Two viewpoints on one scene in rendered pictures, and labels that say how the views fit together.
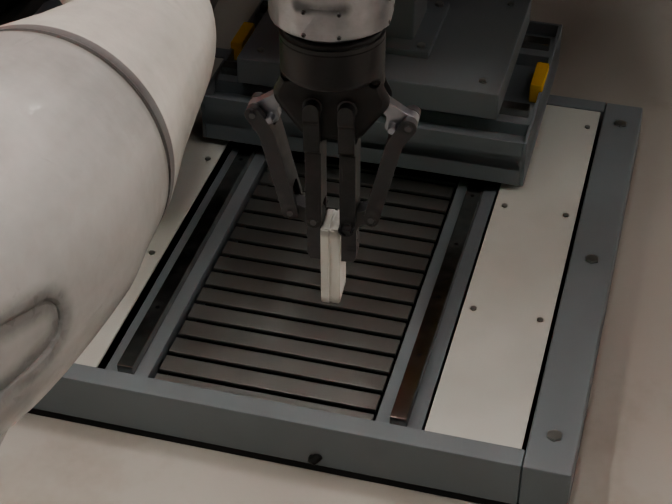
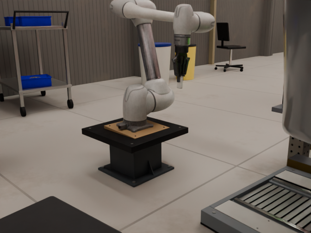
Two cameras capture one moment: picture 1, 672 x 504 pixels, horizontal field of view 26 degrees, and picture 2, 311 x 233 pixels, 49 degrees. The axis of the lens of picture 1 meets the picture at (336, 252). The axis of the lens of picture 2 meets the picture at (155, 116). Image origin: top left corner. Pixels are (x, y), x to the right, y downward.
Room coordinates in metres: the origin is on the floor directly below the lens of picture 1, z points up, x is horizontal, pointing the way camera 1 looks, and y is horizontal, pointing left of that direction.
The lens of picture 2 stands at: (1.85, -1.61, 0.98)
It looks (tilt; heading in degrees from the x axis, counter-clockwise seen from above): 16 degrees down; 125
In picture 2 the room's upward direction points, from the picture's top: 1 degrees counter-clockwise
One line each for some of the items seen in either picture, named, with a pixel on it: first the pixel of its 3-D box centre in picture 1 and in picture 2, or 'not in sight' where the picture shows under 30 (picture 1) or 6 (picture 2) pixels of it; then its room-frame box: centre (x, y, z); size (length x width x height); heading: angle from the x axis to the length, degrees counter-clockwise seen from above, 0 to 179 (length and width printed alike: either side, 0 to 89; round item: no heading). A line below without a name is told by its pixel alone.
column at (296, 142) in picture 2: not in sight; (300, 137); (1.41, 0.71, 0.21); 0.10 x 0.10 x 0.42; 75
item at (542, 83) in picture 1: (387, 78); not in sight; (1.98, -0.08, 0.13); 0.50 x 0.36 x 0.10; 75
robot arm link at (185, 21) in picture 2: not in sight; (184, 19); (0.91, 0.02, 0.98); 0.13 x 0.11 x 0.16; 77
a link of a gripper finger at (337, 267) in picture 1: (338, 256); (179, 82); (0.89, 0.00, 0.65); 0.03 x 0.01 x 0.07; 170
